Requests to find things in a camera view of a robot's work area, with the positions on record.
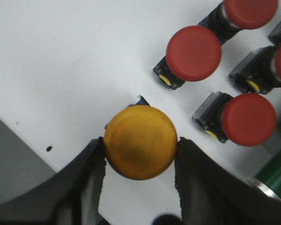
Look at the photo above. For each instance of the green conveyor belt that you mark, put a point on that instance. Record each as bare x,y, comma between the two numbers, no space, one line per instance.
270,174

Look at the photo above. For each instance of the red push button right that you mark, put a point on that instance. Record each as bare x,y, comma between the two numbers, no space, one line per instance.
259,72

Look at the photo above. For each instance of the red push button top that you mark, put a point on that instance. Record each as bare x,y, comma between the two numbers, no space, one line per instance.
233,16

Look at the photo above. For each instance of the yellow mushroom push button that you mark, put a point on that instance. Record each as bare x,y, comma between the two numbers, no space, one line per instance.
140,142

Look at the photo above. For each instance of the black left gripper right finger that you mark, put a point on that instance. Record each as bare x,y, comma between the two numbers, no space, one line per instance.
210,195

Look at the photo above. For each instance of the metal conveyor end plate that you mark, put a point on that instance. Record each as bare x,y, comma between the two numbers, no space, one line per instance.
254,182

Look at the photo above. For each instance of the red push button lower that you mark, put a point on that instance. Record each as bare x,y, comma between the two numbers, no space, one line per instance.
247,120

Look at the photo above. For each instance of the red push button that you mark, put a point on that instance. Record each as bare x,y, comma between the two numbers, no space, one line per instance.
259,72
193,53
247,120
233,16

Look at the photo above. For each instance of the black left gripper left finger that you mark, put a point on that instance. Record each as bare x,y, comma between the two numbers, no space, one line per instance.
70,197

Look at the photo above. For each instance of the red push button centre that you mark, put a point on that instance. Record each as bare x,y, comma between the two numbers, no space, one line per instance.
193,53

